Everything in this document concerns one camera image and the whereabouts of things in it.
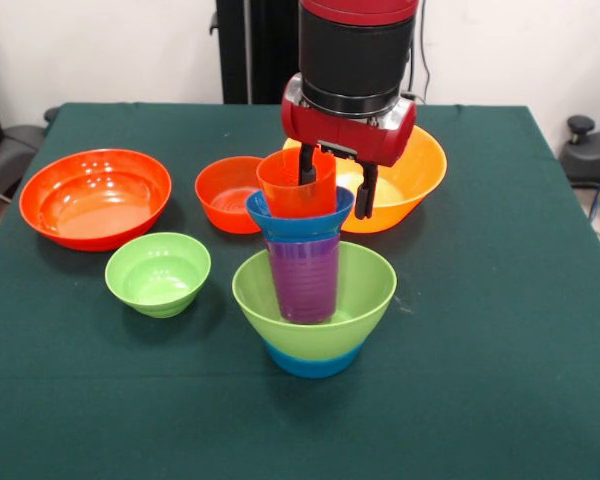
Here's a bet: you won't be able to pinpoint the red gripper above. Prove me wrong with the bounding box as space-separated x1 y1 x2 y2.
280 72 418 221

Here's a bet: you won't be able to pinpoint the light blue plastic bowl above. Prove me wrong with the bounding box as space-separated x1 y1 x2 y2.
264 342 366 380

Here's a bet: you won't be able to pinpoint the dark green table cloth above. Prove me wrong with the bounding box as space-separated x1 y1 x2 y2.
0 102 600 480

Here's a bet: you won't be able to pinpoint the black wall cable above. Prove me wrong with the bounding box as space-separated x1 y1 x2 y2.
402 0 432 104

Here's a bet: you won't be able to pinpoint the large red plastic bowl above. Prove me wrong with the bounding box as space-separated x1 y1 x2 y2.
18 148 173 253

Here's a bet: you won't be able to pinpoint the small red plastic bowl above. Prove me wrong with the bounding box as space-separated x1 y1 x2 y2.
194 155 267 235

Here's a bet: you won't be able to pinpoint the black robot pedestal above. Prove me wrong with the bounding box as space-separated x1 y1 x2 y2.
209 0 304 105

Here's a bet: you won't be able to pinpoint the red plastic cup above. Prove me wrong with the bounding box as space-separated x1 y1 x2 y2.
255 146 338 220

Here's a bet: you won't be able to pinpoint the small green plastic bowl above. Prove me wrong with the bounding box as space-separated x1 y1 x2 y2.
104 231 212 319

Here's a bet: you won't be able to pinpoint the purple plastic cup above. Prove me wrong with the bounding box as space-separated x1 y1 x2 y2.
264 234 342 325

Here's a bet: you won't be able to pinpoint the large green plastic bowl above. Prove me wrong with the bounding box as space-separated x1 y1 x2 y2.
231 240 398 362

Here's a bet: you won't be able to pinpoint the black chair base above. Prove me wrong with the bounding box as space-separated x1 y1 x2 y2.
559 114 600 189

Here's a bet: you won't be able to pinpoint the dark blue plastic bowl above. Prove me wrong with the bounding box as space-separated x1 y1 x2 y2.
245 185 356 245

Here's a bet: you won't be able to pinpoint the large orange plastic bowl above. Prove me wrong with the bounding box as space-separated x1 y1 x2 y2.
282 124 449 235

